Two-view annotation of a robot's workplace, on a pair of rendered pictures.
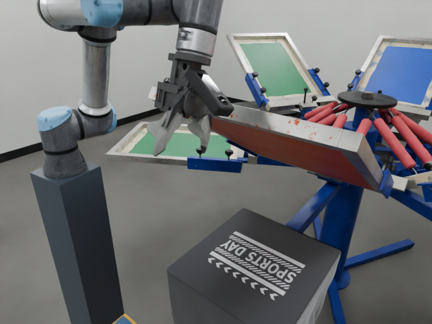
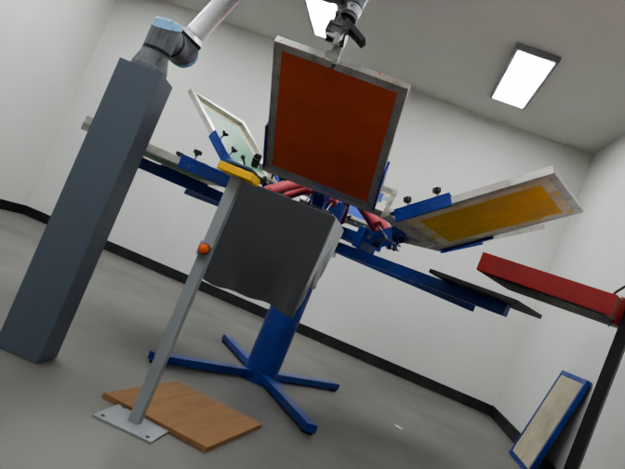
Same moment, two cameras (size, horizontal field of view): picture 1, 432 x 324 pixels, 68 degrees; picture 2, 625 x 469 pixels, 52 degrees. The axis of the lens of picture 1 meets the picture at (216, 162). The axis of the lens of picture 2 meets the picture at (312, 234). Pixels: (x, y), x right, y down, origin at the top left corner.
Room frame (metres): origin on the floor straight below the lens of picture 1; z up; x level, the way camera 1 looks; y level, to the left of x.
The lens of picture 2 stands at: (-1.55, 1.08, 0.74)
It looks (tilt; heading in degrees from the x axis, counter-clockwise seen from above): 3 degrees up; 330
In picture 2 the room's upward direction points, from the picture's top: 23 degrees clockwise
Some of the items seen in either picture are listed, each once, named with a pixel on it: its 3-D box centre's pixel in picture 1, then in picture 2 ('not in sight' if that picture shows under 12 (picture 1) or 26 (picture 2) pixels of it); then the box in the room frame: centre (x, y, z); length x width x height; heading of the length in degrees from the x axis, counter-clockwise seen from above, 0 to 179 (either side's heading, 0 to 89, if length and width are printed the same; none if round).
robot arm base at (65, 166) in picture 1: (63, 157); (152, 60); (1.08, 0.57, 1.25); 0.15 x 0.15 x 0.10
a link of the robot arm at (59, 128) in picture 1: (58, 127); (164, 35); (1.08, 0.57, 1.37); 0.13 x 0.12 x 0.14; 132
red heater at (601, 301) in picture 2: not in sight; (555, 291); (0.45, -1.38, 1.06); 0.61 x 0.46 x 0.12; 22
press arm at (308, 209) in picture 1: (310, 211); not in sight; (1.27, -0.46, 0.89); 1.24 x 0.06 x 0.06; 142
